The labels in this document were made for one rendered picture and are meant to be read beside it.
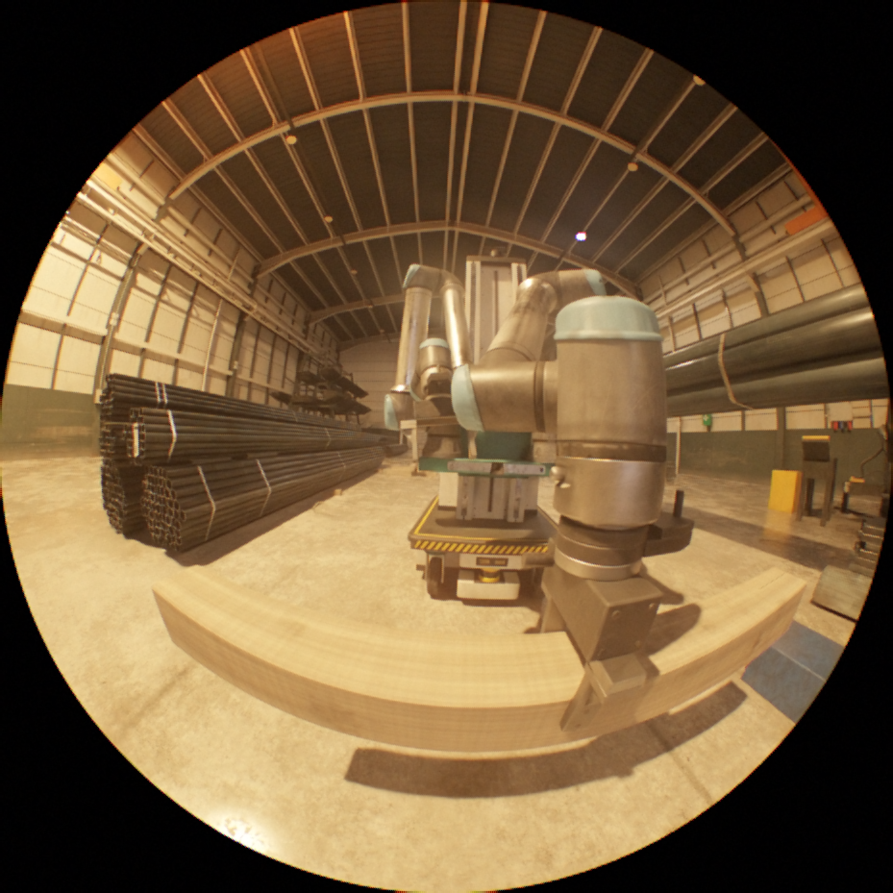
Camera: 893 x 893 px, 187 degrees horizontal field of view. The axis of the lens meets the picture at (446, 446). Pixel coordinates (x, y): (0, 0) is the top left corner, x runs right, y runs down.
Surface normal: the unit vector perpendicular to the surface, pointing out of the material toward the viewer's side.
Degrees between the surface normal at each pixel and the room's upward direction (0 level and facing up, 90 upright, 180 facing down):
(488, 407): 115
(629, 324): 88
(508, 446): 90
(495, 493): 90
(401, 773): 0
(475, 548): 90
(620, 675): 0
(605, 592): 0
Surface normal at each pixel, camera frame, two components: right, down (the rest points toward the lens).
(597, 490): -0.67, -0.02
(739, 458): -1.00, -0.05
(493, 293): -0.09, 0.01
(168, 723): 0.05, -1.00
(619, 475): -0.47, -0.01
